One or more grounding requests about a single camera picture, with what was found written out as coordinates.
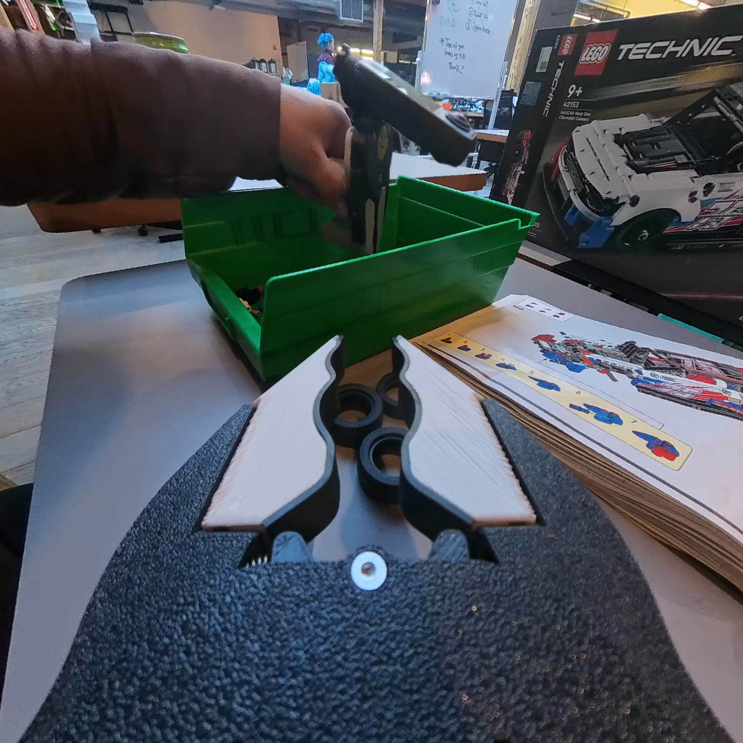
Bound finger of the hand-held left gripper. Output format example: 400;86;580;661
346;176;373;256
368;176;390;256

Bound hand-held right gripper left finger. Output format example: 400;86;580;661
201;334;346;534

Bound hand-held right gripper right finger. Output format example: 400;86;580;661
392;334;537;529

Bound green plastic bin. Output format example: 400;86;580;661
181;175;541;382

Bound thick building instruction booklet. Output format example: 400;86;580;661
415;295;743;588

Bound person's left forearm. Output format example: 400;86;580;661
0;26;286;208

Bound grey desk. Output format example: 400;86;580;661
0;261;743;743

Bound person's left hand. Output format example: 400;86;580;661
279;83;355;218

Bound black rubber toy tire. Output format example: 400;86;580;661
357;426;410;505
330;383;382;449
376;371;408;420

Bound whiteboard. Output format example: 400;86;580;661
421;0;519;99

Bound green round container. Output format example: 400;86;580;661
132;32;190;56

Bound black toy car box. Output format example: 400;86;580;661
489;5;743;344

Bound wooden table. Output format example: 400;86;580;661
28;154;490;234

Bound person's dark trousers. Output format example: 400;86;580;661
0;482;33;686

